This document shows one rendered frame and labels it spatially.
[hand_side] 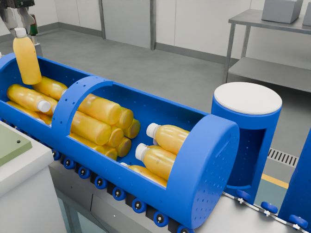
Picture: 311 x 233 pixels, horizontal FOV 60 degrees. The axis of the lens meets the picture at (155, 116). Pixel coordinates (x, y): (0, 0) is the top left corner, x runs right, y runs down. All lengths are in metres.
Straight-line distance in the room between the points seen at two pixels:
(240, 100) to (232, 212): 0.50
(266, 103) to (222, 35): 3.16
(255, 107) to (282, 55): 3.01
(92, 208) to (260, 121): 0.70
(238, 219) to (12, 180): 0.59
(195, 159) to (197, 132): 0.07
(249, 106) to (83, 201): 0.72
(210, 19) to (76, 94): 3.65
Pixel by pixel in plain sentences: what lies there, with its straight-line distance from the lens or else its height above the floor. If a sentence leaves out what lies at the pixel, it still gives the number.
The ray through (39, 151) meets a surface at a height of 1.15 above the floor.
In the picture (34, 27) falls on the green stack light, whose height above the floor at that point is 1.19.
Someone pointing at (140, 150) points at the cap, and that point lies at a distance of 0.72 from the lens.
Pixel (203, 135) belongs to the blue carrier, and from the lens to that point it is 0.60.
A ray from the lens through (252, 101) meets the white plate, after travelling 1.18.
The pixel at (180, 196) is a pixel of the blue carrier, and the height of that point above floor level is 1.13.
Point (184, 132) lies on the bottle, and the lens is 0.68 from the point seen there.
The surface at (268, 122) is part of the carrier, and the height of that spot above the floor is 0.99.
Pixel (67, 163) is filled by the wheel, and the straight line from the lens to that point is 0.96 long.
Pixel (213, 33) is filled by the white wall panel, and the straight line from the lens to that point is 4.34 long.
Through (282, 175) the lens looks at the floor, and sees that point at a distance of 2.47.
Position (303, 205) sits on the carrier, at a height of 0.57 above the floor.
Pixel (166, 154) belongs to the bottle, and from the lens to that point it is 0.68.
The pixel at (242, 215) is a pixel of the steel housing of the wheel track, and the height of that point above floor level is 0.93.
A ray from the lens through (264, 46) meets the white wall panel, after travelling 4.14.
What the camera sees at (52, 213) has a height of 0.94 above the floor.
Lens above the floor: 1.58
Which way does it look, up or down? 32 degrees down
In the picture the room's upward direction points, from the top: straight up
